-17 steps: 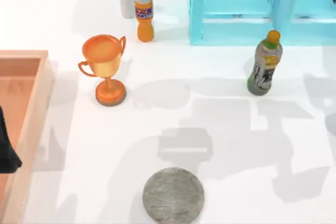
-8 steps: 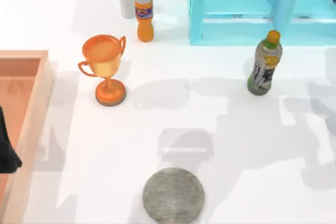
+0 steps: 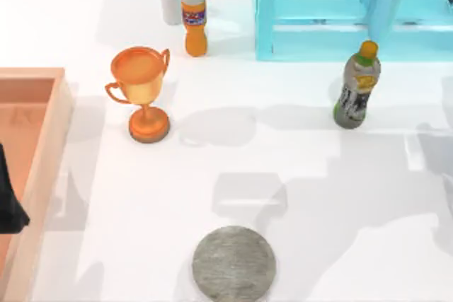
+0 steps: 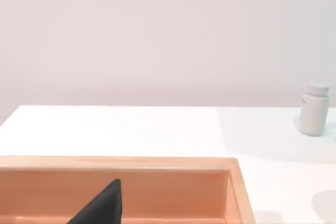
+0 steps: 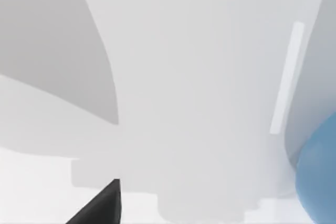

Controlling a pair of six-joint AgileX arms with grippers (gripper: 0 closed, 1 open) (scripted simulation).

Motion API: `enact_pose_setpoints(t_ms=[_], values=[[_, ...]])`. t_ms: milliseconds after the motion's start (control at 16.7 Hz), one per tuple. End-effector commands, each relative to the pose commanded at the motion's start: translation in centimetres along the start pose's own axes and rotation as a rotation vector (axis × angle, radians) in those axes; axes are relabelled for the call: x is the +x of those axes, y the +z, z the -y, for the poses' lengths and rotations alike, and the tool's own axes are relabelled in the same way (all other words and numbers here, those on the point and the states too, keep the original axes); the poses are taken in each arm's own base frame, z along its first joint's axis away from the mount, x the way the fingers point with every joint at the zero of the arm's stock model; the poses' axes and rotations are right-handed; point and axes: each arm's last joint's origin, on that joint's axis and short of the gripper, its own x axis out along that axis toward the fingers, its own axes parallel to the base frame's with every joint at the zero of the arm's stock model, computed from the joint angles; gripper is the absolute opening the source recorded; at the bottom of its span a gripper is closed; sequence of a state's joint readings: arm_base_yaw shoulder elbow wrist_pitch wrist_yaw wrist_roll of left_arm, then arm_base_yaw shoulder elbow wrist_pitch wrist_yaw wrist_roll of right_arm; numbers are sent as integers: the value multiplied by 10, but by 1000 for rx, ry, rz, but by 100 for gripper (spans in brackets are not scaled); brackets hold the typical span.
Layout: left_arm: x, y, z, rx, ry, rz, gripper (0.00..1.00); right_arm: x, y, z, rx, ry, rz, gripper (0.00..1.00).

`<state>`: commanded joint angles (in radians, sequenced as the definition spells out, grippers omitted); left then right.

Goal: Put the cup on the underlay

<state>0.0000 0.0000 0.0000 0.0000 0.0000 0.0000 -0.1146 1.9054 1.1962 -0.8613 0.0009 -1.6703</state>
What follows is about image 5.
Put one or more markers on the white cup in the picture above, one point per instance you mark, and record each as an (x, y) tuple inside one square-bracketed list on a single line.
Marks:
[(199, 98)]

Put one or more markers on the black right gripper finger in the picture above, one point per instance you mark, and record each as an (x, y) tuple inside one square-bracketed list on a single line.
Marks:
[(105, 205)]

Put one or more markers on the blue cup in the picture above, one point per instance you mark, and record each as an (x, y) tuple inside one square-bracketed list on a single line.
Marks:
[(319, 171)]

